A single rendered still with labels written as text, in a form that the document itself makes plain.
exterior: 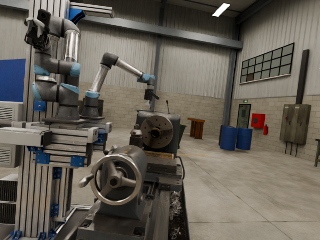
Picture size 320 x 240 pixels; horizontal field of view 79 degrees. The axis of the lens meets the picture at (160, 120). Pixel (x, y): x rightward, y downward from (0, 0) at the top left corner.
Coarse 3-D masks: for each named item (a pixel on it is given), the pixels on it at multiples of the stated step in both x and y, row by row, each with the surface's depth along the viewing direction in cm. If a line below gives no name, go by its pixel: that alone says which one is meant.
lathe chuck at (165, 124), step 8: (144, 120) 183; (152, 120) 182; (160, 120) 182; (168, 120) 181; (144, 128) 183; (160, 128) 182; (168, 128) 181; (144, 136) 183; (160, 136) 182; (168, 136) 182; (160, 144) 183
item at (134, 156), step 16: (112, 160) 55; (128, 160) 54; (144, 160) 68; (96, 176) 56; (112, 176) 54; (128, 176) 59; (144, 176) 70; (96, 192) 55; (112, 192) 61; (128, 192) 60; (96, 208) 66; (112, 208) 62; (128, 208) 61; (144, 208) 69; (96, 224) 57; (112, 224) 58; (128, 224) 59; (144, 224) 60
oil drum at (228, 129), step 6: (222, 126) 786; (222, 132) 777; (228, 132) 757; (234, 132) 756; (222, 138) 774; (228, 138) 757; (234, 138) 758; (222, 144) 771; (228, 144) 757; (234, 144) 762
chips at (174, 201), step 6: (174, 192) 165; (180, 192) 177; (174, 198) 158; (180, 198) 163; (174, 204) 150; (180, 204) 156; (174, 210) 141; (180, 210) 148; (174, 216) 140; (180, 216) 141; (174, 222) 132; (180, 222) 133; (168, 228) 125; (174, 228) 125; (180, 228) 126; (168, 234) 119; (174, 234) 116; (180, 234) 120
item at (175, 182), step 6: (180, 168) 127; (150, 174) 115; (156, 174) 114; (162, 174) 114; (168, 174) 114; (174, 174) 114; (180, 174) 114; (150, 180) 115; (156, 180) 114; (162, 180) 108; (168, 180) 109; (174, 180) 110; (180, 180) 111; (162, 186) 104; (168, 186) 103; (174, 186) 104; (180, 186) 104
